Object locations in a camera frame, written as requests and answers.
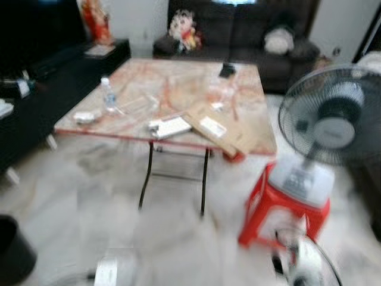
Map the black rubbish bin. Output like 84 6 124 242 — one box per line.
0 214 38 285

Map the red plastic stool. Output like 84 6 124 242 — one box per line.
238 161 331 248

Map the dark grey fabric armchair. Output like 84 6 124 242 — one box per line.
351 155 381 239

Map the brown cardboard with label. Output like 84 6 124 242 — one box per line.
182 106 263 158

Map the grey table fan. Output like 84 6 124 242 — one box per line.
278 64 381 209

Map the white printed packaging card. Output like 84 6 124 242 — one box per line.
148 115 193 140

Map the orange marble folding table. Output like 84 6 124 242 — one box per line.
54 58 279 218

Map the black phone stand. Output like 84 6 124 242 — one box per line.
218 62 236 79

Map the clear plastic packaging tray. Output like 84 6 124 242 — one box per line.
116 95 161 117

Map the large grey Totoro plush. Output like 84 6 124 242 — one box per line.
357 51 381 75

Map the small grey Totoro plush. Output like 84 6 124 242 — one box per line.
264 27 295 55

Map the dark grey fabric sofa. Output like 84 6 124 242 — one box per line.
153 0 322 93

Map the clear plastic water bottle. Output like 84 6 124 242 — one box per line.
100 76 118 114

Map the small white paper box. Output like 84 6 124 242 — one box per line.
73 111 97 125

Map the cartoon boy plush doll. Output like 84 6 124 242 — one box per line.
168 9 202 54

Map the white and red booklet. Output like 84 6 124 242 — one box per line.
85 45 115 58

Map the black low cabinet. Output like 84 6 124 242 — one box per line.
0 39 132 185

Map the red and gold figurine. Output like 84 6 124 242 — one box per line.
80 0 114 47

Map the black flat television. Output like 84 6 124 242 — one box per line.
0 0 81 75

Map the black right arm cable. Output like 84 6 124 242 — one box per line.
307 234 345 286

